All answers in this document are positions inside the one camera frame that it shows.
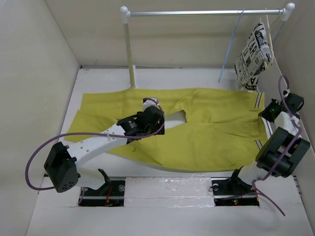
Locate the yellow trousers with striped trim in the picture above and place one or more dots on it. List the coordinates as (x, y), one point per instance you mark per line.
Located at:
(222, 132)

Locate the white clothes rack metal rail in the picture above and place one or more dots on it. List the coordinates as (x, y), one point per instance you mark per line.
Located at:
(125, 14)

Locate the cream wooden hanger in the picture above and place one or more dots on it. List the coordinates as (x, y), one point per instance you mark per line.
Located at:
(269, 41)

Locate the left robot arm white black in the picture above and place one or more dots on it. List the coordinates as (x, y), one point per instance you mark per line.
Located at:
(64, 162)

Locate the blue transparent plastic hanger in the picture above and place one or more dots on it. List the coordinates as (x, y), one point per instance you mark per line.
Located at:
(230, 45)

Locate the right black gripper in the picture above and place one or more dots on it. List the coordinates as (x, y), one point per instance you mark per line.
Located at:
(265, 113)

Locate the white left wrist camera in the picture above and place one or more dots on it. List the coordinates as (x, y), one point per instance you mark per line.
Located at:
(147, 102)

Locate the newspaper print garment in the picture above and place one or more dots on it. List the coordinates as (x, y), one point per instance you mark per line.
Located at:
(253, 59)

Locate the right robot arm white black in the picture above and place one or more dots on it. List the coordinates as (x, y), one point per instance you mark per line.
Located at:
(282, 152)

